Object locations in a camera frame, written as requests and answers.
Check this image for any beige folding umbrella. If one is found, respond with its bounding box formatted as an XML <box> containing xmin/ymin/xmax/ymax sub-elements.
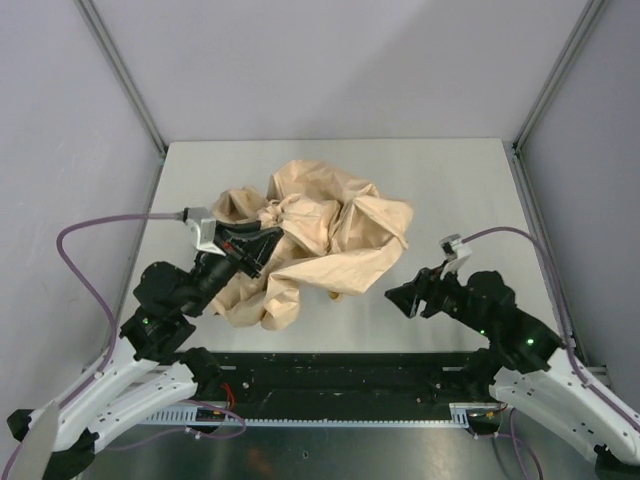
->
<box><xmin>209</xmin><ymin>160</ymin><xmax>413</xmax><ymax>330</ymax></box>

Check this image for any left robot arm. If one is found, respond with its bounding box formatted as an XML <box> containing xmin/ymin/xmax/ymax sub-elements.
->
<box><xmin>1</xmin><ymin>208</ymin><xmax>284</xmax><ymax>479</ymax></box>

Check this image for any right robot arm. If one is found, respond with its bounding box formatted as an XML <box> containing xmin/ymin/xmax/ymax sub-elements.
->
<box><xmin>385</xmin><ymin>268</ymin><xmax>639</xmax><ymax>479</ymax></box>

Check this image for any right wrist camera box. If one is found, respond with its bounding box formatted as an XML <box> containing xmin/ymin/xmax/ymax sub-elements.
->
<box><xmin>440</xmin><ymin>234</ymin><xmax>472</xmax><ymax>278</ymax></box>

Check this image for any grey cable duct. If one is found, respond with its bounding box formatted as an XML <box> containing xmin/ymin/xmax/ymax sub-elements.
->
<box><xmin>140</xmin><ymin>402</ymin><xmax>508</xmax><ymax>428</ymax></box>

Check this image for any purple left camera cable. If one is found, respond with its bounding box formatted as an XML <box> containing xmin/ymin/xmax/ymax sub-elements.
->
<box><xmin>9</xmin><ymin>212</ymin><xmax>189</xmax><ymax>476</ymax></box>

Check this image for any purple camera cable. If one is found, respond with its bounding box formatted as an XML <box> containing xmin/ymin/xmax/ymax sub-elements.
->
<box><xmin>462</xmin><ymin>227</ymin><xmax>640</xmax><ymax>431</ymax></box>
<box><xmin>9</xmin><ymin>212</ymin><xmax>189</xmax><ymax>476</ymax></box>

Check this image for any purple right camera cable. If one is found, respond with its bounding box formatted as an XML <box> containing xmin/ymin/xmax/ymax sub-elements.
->
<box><xmin>462</xmin><ymin>227</ymin><xmax>640</xmax><ymax>431</ymax></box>

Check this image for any left aluminium frame post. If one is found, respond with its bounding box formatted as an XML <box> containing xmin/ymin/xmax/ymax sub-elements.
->
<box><xmin>73</xmin><ymin>0</ymin><xmax>168</xmax><ymax>158</ymax></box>

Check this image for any aluminium frame post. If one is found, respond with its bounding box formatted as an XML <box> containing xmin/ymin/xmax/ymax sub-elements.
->
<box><xmin>73</xmin><ymin>0</ymin><xmax>168</xmax><ymax>158</ymax></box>
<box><xmin>512</xmin><ymin>0</ymin><xmax>611</xmax><ymax>153</ymax></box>

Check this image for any right aluminium frame post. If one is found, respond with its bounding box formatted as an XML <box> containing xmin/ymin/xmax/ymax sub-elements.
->
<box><xmin>512</xmin><ymin>0</ymin><xmax>611</xmax><ymax>153</ymax></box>

